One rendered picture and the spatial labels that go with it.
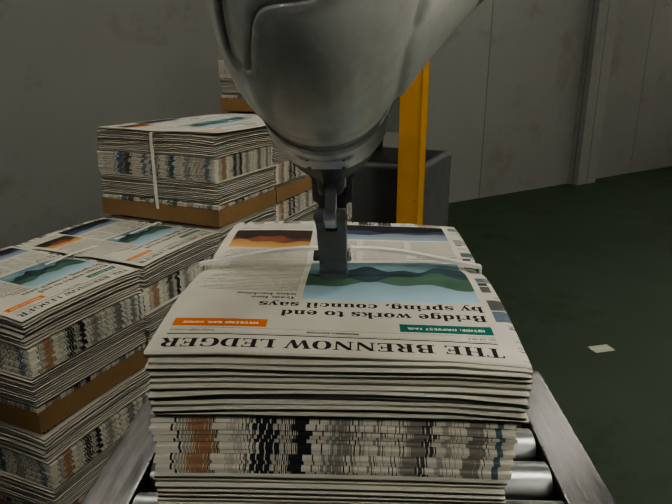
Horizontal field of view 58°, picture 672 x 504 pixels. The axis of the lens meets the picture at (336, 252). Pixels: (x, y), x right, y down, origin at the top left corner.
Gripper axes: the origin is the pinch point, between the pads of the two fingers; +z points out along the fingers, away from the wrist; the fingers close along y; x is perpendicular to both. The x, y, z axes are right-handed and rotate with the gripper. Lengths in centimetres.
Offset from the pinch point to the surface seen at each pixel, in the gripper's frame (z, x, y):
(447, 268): -0.2, 11.4, 8.1
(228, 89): 129, -42, -72
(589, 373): 196, 98, 22
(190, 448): -13.0, -10.8, 24.4
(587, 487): 6.7, 26.7, 30.5
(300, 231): 10.1, -4.8, 2.1
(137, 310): 62, -43, 8
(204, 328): -14.7, -9.7, 15.2
